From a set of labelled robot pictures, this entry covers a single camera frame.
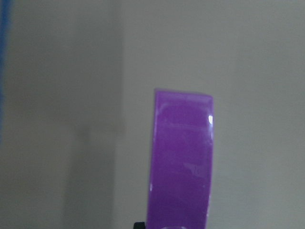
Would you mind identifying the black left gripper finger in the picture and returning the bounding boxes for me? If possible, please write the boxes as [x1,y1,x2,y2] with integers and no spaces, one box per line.
[133,222,146,229]

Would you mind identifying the purple trapezoid block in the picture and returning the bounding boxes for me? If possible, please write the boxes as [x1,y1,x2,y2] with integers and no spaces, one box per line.
[146,89,214,229]

